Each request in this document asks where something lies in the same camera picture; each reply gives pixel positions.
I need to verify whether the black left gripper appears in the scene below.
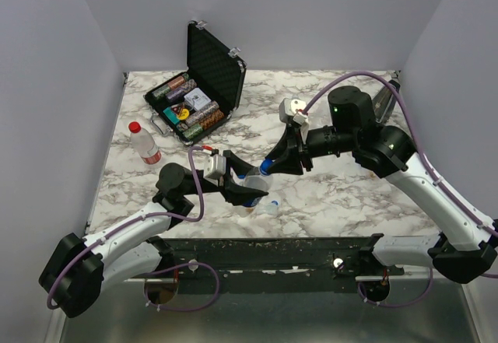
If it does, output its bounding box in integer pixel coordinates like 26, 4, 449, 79
184, 150, 268, 206

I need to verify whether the blue label pepsi bottle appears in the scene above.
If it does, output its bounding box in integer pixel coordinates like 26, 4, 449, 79
235, 165, 272, 217

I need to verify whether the blue bottle cap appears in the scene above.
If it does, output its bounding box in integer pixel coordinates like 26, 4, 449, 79
259, 159, 273, 176

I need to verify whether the red label plastic bottle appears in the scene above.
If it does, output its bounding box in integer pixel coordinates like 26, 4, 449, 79
130, 126, 161, 165

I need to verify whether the red bottle cap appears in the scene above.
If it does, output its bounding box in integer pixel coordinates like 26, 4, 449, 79
128, 121, 142, 134

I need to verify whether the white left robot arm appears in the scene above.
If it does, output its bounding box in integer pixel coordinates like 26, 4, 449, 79
38, 146, 269, 317

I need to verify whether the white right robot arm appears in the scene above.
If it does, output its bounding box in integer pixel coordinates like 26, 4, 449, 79
262, 86, 497, 284

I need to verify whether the black poker chip case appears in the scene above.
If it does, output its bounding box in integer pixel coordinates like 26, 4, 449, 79
144, 20, 247, 145

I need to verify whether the black metronome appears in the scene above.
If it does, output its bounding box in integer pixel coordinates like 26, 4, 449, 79
372, 86, 397, 124

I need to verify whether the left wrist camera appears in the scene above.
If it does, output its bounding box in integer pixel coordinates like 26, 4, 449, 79
203, 154, 226, 182

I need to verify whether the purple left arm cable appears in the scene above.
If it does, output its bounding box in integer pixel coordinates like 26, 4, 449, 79
46, 145, 221, 312

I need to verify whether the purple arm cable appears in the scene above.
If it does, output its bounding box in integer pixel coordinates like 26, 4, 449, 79
46, 145, 221, 312
301, 71, 498, 308

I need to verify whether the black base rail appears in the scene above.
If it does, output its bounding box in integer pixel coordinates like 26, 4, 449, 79
146, 236, 404, 295

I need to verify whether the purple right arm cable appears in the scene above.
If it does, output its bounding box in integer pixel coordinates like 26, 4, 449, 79
301, 71, 498, 308

